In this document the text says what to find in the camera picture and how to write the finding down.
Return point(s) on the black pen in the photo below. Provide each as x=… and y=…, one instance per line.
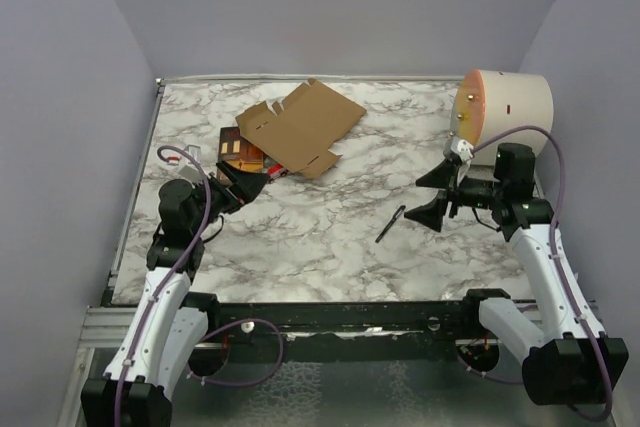
x=395, y=217

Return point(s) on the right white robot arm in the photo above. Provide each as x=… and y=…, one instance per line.
x=567, y=359

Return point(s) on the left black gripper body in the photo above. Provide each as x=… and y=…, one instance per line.
x=221, y=198

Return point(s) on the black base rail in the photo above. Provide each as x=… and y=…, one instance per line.
x=270, y=334

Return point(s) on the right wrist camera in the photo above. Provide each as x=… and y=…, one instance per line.
x=458, y=151

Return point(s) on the dark paperback book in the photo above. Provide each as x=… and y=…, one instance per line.
x=238, y=151

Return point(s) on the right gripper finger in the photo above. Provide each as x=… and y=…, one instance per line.
x=429, y=215
x=442, y=177

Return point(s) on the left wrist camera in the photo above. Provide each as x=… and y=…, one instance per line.
x=185, y=167

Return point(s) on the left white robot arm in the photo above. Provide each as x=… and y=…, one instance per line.
x=137, y=386

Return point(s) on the brown cardboard box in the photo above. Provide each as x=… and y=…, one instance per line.
x=298, y=131

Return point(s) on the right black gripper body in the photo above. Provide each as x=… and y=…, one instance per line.
x=475, y=191

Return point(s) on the red toy ambulance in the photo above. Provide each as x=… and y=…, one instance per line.
x=277, y=172

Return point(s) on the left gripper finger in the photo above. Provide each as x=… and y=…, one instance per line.
x=228, y=175
x=248, y=185

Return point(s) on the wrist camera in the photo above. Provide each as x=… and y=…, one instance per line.
x=458, y=151
x=185, y=167

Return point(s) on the cream cylinder with coloured face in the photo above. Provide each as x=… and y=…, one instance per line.
x=489, y=103

